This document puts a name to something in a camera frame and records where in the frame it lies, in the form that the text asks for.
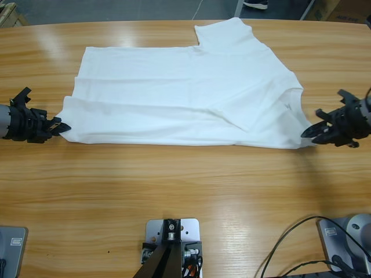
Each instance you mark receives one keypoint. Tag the white mounting plate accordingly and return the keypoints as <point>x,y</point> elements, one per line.
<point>191,227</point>

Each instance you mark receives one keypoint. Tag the wooden pallet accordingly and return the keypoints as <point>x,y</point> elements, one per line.
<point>13,16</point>

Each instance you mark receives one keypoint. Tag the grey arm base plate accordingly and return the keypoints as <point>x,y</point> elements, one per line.
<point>329,246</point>
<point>13,255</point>

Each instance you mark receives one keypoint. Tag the black corner bracket silver knob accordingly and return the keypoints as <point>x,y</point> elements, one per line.
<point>146,255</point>
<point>191,250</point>

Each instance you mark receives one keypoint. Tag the white T-shirt black logo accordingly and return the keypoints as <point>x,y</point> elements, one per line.
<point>159,101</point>

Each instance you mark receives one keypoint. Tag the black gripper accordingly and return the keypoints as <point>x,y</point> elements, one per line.
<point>347,124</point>
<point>26,124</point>

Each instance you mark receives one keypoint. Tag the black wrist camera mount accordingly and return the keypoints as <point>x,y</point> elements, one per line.
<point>346,97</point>
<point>21,95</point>

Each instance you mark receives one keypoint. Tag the cardboard box black lettering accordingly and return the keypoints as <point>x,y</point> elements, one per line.
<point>347,8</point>

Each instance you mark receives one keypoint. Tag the dark camera post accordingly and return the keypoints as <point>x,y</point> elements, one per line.
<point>165,266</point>

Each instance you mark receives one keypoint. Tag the white upright metal leg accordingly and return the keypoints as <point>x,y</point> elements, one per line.
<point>240,8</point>

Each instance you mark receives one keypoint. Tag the cardboard box green print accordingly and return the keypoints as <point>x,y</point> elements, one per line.
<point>320,8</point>

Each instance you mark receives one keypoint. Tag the white slanted metal leg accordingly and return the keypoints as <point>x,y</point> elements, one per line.
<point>307,8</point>

